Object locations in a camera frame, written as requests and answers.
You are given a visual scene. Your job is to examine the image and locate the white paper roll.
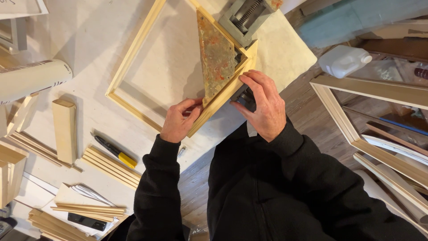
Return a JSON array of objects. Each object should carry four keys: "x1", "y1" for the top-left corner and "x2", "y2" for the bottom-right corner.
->
[{"x1": 0, "y1": 59, "x2": 73, "y2": 105}]

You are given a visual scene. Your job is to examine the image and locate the white framed board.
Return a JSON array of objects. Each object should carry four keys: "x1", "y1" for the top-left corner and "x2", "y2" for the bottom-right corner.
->
[{"x1": 0, "y1": 0, "x2": 49, "y2": 20}]

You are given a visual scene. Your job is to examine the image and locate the white plastic jug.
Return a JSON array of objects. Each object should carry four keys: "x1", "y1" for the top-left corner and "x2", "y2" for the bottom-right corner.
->
[{"x1": 318, "y1": 45, "x2": 373, "y2": 79}]

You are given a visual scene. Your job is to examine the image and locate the flat black device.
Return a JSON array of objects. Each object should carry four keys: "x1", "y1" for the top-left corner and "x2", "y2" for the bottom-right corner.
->
[{"x1": 67, "y1": 212, "x2": 108, "y2": 232}]

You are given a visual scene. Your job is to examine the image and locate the open wooden box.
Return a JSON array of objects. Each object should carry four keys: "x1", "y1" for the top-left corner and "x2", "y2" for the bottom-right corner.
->
[{"x1": 0, "y1": 141, "x2": 29, "y2": 209}]

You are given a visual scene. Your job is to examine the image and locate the light wooden picture frame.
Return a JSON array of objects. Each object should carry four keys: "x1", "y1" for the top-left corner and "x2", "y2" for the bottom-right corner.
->
[{"x1": 106, "y1": 0, "x2": 259, "y2": 138}]

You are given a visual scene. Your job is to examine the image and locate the stack of light wood strips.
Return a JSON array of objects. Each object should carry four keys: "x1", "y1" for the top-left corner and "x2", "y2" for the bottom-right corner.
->
[{"x1": 81, "y1": 145, "x2": 142, "y2": 191}]

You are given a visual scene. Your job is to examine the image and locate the white flat boards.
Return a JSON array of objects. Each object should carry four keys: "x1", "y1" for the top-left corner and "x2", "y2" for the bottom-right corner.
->
[{"x1": 361, "y1": 133, "x2": 428, "y2": 165}]

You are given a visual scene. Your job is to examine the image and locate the short light wooden block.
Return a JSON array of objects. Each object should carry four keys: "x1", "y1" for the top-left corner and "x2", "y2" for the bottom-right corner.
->
[{"x1": 52, "y1": 98, "x2": 78, "y2": 165}]

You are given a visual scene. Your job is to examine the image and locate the heap of wooden frame bars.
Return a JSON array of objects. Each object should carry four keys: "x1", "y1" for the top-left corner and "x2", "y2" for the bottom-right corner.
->
[{"x1": 27, "y1": 209, "x2": 98, "y2": 241}]

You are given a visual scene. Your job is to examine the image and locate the person's left hand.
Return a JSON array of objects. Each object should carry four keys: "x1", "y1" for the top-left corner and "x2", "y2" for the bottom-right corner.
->
[{"x1": 160, "y1": 97, "x2": 204, "y2": 144}]

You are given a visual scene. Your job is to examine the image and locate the cream table cloth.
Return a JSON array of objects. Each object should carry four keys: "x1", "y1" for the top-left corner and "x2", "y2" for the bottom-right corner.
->
[{"x1": 0, "y1": 0, "x2": 318, "y2": 241}]

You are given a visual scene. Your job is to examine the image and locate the grey picture frame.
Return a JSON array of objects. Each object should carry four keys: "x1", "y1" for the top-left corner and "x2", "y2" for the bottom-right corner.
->
[{"x1": 0, "y1": 18, "x2": 28, "y2": 55}]

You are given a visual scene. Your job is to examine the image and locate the bundle of thin wood mouldings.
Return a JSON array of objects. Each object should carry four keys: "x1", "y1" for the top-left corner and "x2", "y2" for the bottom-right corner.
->
[{"x1": 7, "y1": 131, "x2": 84, "y2": 173}]

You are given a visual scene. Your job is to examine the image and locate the brown wooden strip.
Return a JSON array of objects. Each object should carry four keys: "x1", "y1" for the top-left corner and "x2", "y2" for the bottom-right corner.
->
[{"x1": 366, "y1": 121, "x2": 428, "y2": 150}]

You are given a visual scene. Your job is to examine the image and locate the black yellow utility knife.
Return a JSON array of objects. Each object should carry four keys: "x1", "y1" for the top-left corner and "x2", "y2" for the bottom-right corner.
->
[{"x1": 90, "y1": 132, "x2": 138, "y2": 169}]

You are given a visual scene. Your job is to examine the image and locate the blue strip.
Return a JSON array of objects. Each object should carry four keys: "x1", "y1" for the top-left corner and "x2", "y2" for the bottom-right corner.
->
[{"x1": 379, "y1": 116, "x2": 428, "y2": 137}]

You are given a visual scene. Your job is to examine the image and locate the loose white paper sheets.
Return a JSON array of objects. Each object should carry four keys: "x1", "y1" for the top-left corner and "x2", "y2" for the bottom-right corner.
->
[{"x1": 53, "y1": 183, "x2": 118, "y2": 209}]

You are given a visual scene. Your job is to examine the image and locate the person's right hand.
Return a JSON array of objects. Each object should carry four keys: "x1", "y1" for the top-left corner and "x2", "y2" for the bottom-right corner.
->
[{"x1": 229, "y1": 70, "x2": 288, "y2": 143}]

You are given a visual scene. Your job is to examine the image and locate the person's black jacket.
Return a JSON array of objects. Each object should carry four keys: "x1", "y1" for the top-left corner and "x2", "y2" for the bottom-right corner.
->
[{"x1": 207, "y1": 121, "x2": 335, "y2": 241}]

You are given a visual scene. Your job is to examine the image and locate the rusty grey corner clamp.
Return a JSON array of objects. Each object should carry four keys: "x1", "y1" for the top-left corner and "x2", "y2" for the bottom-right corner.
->
[{"x1": 196, "y1": 0, "x2": 284, "y2": 112}]

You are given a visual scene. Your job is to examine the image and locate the leaning wooden frame mouldings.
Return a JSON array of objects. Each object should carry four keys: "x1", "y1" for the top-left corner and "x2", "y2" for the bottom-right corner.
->
[{"x1": 353, "y1": 152, "x2": 428, "y2": 235}]

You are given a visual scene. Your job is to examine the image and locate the large unfinished wooden frame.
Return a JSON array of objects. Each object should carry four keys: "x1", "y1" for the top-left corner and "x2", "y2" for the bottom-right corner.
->
[{"x1": 309, "y1": 75, "x2": 428, "y2": 189}]

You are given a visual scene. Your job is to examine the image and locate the thin wood slats pile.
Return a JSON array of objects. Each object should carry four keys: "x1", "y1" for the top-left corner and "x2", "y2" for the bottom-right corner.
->
[{"x1": 50, "y1": 202, "x2": 126, "y2": 222}]

